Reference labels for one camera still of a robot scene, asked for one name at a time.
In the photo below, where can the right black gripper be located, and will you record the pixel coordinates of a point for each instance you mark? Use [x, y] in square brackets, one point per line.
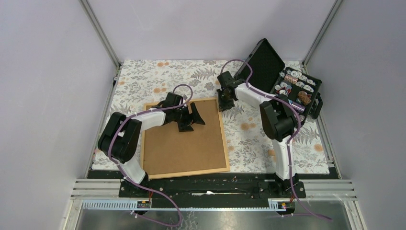
[222, 106]

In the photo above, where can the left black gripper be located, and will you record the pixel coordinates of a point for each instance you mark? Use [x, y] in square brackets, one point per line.
[191, 118]

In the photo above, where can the brown frame backing board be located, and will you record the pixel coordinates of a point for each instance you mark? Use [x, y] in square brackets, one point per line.
[190, 149]

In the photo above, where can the light wooden picture frame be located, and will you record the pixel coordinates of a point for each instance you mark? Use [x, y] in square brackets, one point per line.
[187, 174]

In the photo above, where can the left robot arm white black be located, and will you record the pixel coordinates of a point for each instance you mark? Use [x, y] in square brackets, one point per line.
[119, 139]

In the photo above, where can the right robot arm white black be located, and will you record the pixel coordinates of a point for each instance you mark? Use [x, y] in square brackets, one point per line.
[279, 120]

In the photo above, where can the open black chip case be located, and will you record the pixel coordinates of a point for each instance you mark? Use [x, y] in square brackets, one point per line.
[267, 66]

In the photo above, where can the floral patterned table mat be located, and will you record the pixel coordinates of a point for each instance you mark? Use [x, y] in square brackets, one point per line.
[147, 81]

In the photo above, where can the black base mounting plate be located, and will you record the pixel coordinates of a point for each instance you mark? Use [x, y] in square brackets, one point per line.
[255, 185]

